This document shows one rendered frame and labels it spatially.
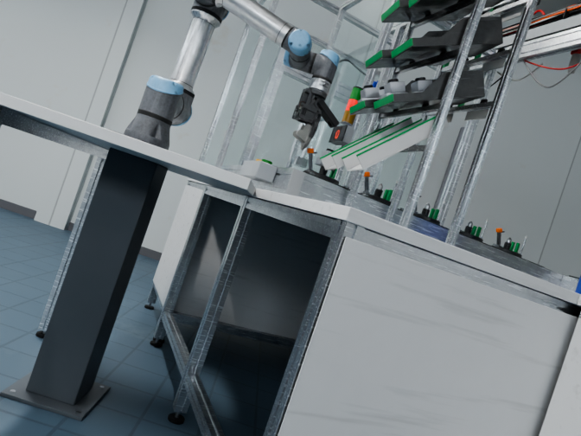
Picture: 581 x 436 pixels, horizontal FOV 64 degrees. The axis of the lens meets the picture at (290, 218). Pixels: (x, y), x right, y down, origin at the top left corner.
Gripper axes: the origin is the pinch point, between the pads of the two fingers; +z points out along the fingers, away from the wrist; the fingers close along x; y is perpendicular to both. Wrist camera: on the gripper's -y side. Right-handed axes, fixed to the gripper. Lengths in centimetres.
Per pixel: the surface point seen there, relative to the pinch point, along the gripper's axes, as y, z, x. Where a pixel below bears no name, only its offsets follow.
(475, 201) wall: -285, -55, -218
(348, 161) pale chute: -0.8, 4.9, 35.4
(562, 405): -58, 49, 80
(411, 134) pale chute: -9, -6, 50
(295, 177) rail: 6.3, 13.3, 16.9
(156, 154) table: 52, 23, 40
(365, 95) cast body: -1.4, -16.5, 30.3
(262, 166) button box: 13.4, 12.3, 2.0
